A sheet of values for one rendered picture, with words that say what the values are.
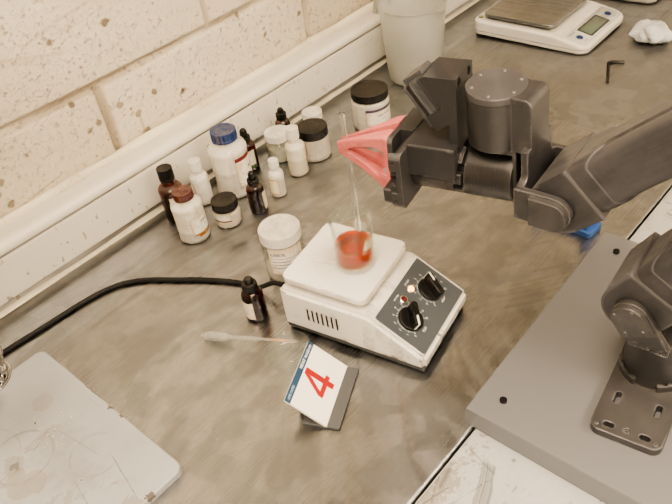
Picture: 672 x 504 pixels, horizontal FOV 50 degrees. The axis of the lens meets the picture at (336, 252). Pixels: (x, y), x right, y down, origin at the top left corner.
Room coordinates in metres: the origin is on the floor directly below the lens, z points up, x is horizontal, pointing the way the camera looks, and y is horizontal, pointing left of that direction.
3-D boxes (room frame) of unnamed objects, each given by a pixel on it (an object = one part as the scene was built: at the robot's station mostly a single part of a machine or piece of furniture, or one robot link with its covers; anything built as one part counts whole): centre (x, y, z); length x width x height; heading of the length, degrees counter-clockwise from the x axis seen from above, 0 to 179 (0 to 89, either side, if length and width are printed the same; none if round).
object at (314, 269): (0.68, -0.01, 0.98); 0.12 x 0.12 x 0.01; 54
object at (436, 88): (0.62, -0.12, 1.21); 0.07 x 0.06 x 0.11; 146
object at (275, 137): (1.08, 0.07, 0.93); 0.05 x 0.05 x 0.05
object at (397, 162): (0.62, -0.12, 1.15); 0.10 x 0.07 x 0.07; 146
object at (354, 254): (0.67, -0.02, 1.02); 0.06 x 0.05 x 0.08; 179
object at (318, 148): (1.08, 0.01, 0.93); 0.05 x 0.05 x 0.06
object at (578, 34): (1.43, -0.52, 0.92); 0.26 x 0.19 x 0.05; 44
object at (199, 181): (0.99, 0.20, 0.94); 0.03 x 0.03 x 0.08
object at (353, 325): (0.67, -0.03, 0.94); 0.22 x 0.13 x 0.08; 54
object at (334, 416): (0.55, 0.04, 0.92); 0.09 x 0.06 x 0.04; 158
